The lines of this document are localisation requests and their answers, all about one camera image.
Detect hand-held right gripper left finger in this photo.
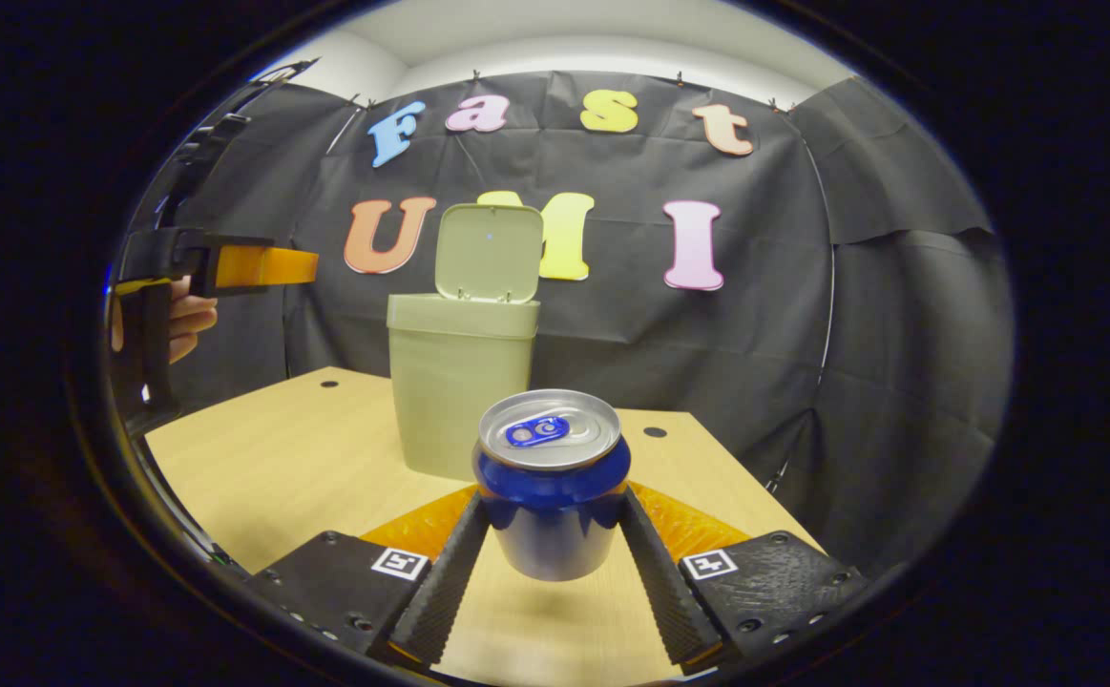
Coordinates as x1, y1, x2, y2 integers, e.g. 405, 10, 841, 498
247, 482, 491, 669

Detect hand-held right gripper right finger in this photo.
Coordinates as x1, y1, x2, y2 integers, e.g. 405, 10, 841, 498
619, 480, 869, 669

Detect blue silver pop can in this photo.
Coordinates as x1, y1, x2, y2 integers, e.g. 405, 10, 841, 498
473, 387, 632, 583

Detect green desktop garbage bin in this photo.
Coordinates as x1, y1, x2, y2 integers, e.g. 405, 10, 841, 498
387, 202, 546, 481

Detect wooden desktop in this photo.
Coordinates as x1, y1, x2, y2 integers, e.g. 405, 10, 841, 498
144, 366, 827, 686

